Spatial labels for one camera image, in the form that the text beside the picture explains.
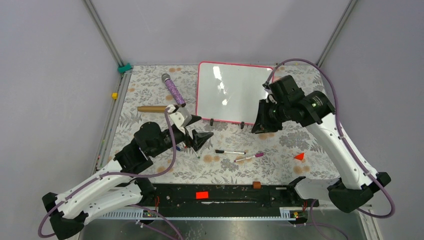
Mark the floral patterned mat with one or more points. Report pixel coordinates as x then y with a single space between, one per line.
277 166

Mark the brown small block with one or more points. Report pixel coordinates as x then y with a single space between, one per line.
256 185

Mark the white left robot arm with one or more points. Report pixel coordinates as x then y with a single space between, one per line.
122 181

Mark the purple glitter microphone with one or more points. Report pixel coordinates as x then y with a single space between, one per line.
166 78

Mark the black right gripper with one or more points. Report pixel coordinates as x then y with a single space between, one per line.
262 124

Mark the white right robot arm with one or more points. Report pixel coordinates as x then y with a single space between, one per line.
358 181

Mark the green corner clamp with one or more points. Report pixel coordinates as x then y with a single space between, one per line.
123 69

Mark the black capped marker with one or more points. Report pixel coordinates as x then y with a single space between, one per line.
218 151

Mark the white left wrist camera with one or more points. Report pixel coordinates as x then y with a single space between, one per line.
179 115

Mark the orange triangle block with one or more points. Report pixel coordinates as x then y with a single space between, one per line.
300 156

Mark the green capped marker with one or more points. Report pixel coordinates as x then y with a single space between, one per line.
195 153

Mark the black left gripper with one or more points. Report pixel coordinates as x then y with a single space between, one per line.
199 138

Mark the purple capped marker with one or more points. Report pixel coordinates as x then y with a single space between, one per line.
257 155

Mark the pink framed whiteboard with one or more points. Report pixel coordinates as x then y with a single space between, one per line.
230 92

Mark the red tape label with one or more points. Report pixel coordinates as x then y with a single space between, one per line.
201 195

